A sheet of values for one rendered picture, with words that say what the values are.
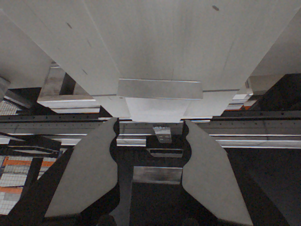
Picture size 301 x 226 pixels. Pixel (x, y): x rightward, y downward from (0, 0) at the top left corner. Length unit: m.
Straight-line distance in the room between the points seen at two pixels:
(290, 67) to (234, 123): 0.21
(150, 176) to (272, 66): 0.33
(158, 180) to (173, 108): 0.11
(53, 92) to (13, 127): 0.49
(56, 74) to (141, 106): 0.22
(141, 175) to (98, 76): 0.17
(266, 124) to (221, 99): 0.39
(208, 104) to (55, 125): 0.58
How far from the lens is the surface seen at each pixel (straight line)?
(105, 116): 0.29
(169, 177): 0.25
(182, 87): 0.16
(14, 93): 0.74
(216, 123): 0.53
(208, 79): 0.17
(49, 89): 0.37
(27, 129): 0.77
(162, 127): 0.30
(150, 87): 0.15
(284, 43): 0.36
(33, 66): 0.45
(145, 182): 0.25
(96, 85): 0.18
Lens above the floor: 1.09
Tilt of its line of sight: 22 degrees down
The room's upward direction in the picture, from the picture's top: 177 degrees counter-clockwise
